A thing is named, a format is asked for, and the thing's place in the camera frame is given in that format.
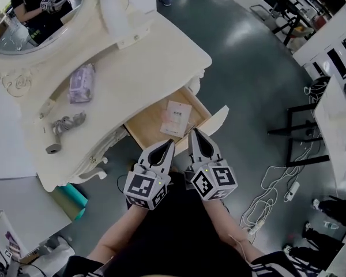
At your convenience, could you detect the pink and white sachet packet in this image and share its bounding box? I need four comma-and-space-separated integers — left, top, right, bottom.
159, 99, 193, 138

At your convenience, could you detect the person's left forearm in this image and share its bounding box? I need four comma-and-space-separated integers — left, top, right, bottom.
86, 205, 146, 267

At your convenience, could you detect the person's black outfit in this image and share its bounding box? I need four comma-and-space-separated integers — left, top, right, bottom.
53, 171, 315, 277

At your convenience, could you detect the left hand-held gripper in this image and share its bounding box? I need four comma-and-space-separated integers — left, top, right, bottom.
123, 138, 176, 211

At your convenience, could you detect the white plastic bag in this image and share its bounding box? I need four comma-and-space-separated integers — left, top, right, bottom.
31, 235, 76, 271

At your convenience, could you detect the olive rolled mat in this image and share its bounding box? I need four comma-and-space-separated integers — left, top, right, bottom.
50, 188, 79, 222

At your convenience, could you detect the black metal stand frame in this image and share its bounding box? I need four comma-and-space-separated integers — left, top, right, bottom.
267, 102, 331, 168

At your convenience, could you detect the white hair dryer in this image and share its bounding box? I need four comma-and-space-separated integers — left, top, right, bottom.
45, 134, 63, 155

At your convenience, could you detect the oval white-framed mirror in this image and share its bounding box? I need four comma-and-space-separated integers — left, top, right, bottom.
0, 0, 87, 58

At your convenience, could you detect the grey hair dryer cord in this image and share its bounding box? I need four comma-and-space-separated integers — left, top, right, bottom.
51, 111, 87, 140

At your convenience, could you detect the white vase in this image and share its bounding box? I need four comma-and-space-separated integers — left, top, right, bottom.
97, 0, 133, 40

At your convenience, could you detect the tangle of white cables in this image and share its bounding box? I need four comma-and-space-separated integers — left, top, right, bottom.
240, 166, 299, 237

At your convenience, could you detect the white dressing table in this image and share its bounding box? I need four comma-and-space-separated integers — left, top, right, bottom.
0, 0, 213, 193

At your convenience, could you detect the person's right forearm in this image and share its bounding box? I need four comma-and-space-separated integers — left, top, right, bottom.
203, 199, 265, 267

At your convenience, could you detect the white work table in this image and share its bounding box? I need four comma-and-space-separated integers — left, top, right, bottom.
314, 75, 346, 190

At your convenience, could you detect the purple wet wipes pack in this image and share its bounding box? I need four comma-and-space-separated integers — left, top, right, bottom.
67, 63, 96, 103

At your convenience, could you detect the black office chair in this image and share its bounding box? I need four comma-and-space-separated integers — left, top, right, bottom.
249, 0, 315, 46

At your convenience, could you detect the black and white backpack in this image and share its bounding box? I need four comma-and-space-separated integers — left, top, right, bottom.
304, 76, 331, 103

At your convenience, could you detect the white power strip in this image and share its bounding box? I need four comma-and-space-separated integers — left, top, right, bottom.
285, 181, 301, 203
246, 219, 266, 242

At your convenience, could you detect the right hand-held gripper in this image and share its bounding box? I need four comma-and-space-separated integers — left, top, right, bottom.
184, 128, 238, 201

